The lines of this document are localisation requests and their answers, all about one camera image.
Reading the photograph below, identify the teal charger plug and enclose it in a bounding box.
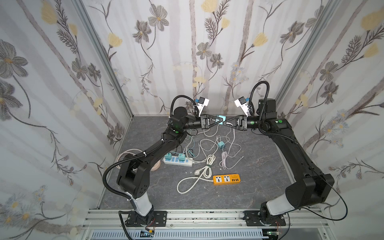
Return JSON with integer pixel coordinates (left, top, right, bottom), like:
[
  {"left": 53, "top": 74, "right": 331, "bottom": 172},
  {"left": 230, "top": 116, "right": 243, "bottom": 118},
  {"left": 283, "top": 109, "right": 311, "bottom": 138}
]
[
  {"left": 218, "top": 141, "right": 225, "bottom": 149},
  {"left": 164, "top": 153, "right": 173, "bottom": 160},
  {"left": 216, "top": 115, "right": 226, "bottom": 125},
  {"left": 178, "top": 154, "right": 186, "bottom": 162}
]

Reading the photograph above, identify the white power strip cord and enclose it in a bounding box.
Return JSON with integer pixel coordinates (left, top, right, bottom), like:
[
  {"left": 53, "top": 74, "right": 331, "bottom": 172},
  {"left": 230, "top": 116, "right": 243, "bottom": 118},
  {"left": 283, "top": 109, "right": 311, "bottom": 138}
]
[{"left": 182, "top": 125, "right": 223, "bottom": 164}]

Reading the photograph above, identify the white blue power strip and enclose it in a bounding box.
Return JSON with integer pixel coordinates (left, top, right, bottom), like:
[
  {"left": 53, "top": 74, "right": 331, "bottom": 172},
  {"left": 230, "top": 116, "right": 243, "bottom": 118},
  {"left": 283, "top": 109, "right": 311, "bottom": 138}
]
[{"left": 163, "top": 156, "right": 193, "bottom": 167}]

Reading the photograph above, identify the orange power strip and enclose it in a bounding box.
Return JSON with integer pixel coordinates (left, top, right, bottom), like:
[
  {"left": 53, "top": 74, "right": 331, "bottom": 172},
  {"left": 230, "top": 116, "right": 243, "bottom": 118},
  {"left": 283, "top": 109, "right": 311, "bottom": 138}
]
[{"left": 213, "top": 174, "right": 241, "bottom": 186}]

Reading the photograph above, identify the round pink power socket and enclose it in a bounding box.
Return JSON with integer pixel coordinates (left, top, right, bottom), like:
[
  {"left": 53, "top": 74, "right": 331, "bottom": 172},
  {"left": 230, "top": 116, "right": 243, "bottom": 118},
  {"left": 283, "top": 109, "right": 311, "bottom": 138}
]
[{"left": 151, "top": 161, "right": 161, "bottom": 172}]

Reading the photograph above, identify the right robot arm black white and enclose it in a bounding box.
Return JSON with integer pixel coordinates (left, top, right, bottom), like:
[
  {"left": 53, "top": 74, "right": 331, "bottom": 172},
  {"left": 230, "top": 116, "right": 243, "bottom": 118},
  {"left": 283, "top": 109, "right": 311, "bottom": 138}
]
[{"left": 223, "top": 95, "right": 335, "bottom": 226}]

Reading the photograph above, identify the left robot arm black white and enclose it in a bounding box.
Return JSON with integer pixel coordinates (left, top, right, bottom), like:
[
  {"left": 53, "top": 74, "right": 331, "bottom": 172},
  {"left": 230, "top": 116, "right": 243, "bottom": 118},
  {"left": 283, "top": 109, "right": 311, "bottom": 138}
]
[{"left": 102, "top": 95, "right": 224, "bottom": 239}]

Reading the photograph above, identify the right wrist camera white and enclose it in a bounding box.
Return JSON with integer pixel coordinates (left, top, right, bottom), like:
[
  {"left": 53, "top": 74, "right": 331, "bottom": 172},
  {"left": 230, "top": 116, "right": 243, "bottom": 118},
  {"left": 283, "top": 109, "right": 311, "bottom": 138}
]
[{"left": 234, "top": 97, "right": 251, "bottom": 117}]

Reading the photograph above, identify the white cable bundle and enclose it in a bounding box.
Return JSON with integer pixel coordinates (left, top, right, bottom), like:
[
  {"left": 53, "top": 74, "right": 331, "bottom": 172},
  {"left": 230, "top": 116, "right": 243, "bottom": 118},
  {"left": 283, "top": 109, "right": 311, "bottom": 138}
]
[{"left": 193, "top": 154, "right": 217, "bottom": 179}]

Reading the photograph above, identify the orange strip white cord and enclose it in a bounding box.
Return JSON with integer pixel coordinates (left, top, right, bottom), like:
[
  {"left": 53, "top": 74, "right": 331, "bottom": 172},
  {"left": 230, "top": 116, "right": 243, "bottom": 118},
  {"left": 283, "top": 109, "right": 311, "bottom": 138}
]
[{"left": 176, "top": 175, "right": 214, "bottom": 195}]

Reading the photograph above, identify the beige socket power cord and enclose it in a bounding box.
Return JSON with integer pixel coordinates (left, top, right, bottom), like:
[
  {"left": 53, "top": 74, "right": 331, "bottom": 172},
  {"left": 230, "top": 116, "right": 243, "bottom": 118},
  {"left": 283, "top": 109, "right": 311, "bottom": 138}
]
[{"left": 115, "top": 149, "right": 143, "bottom": 164}]

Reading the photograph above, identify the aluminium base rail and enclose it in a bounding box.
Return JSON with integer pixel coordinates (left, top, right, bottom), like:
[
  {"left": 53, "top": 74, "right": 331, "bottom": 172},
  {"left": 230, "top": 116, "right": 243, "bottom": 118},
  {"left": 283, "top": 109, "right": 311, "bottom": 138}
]
[{"left": 78, "top": 209, "right": 335, "bottom": 240}]

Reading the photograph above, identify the white slotted cable duct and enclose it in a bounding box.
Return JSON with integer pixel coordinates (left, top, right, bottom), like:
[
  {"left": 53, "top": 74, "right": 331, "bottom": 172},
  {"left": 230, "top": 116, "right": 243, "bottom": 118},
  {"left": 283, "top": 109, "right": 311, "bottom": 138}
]
[{"left": 89, "top": 229, "right": 268, "bottom": 240}]

